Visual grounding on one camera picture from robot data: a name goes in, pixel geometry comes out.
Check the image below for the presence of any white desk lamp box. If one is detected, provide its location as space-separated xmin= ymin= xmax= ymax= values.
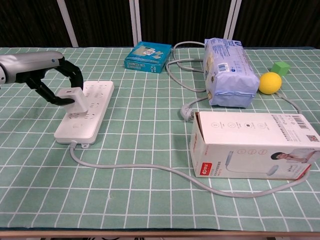
xmin=190 ymin=111 xmax=320 ymax=181

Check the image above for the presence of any white power strip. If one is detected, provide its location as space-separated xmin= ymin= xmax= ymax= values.
xmin=54 ymin=80 xmax=115 ymax=145

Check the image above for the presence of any yellow ball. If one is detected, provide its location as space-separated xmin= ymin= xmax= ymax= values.
xmin=258 ymin=72 xmax=283 ymax=95

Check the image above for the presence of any green cube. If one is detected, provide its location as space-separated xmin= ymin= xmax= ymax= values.
xmin=271 ymin=61 xmax=291 ymax=78

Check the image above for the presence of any teal cardboard box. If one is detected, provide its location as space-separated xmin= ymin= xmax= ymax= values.
xmin=123 ymin=41 xmax=173 ymax=74

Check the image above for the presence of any light blue tissue pack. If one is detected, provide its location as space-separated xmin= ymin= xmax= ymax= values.
xmin=202 ymin=38 xmax=260 ymax=109

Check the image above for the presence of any grey power strip cable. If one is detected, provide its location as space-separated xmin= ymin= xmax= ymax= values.
xmin=69 ymin=41 xmax=311 ymax=198

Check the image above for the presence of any green grid tablecloth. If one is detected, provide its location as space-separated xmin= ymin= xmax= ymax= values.
xmin=0 ymin=46 xmax=320 ymax=232

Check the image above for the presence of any small white adapter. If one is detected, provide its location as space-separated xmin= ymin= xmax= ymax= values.
xmin=56 ymin=87 xmax=89 ymax=115

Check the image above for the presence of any black folding partition screen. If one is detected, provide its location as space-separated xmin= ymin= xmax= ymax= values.
xmin=0 ymin=0 xmax=320 ymax=49

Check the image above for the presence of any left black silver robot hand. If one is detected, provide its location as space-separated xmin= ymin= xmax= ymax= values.
xmin=0 ymin=51 xmax=85 ymax=106

